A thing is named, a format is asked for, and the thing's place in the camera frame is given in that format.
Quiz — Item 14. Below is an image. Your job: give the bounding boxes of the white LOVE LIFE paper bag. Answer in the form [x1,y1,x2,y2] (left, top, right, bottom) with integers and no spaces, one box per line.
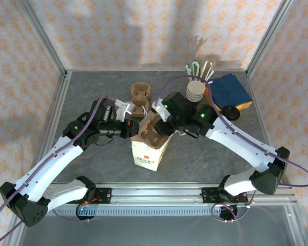
[130,104,189,173]

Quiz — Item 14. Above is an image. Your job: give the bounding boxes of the green lidded paper coffee cup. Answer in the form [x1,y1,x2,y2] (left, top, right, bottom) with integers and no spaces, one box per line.
[222,105,241,121]

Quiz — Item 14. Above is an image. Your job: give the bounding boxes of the stack of paper cups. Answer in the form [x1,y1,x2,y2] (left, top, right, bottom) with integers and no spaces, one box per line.
[185,81,206,103]

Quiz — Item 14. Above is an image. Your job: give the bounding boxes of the green striped wrapped straw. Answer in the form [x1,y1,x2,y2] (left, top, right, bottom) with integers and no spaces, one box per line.
[191,60,200,80]
[185,63,194,83]

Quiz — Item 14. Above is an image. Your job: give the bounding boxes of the blue paper napkin stack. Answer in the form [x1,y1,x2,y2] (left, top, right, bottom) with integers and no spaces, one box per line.
[209,73,254,110]

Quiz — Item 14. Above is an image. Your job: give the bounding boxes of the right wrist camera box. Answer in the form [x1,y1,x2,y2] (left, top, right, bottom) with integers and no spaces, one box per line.
[150,98,172,123]

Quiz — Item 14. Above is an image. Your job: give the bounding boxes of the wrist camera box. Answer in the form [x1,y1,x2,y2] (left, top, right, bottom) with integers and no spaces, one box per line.
[150,98,172,123]
[114,99,134,121]

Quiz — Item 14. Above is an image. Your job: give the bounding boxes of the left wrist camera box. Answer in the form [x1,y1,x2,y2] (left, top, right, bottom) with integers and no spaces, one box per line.
[114,99,134,121]

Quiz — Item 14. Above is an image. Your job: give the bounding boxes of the aluminium frame rail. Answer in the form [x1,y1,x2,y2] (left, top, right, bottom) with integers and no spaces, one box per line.
[246,72,273,152]
[38,73,72,177]
[66,68,248,73]

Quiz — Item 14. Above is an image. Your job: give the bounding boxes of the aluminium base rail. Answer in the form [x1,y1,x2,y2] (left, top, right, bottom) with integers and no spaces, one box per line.
[17,182,298,206]

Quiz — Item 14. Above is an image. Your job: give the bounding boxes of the grey slotted cable duct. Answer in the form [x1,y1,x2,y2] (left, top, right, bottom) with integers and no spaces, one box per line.
[27,206,249,216]

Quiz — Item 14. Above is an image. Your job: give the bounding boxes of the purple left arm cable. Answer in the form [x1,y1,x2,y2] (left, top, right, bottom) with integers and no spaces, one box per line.
[0,95,119,245]

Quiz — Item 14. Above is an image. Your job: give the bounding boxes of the aluminium frame post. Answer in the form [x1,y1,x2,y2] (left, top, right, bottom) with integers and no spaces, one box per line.
[17,0,69,76]
[246,0,296,76]

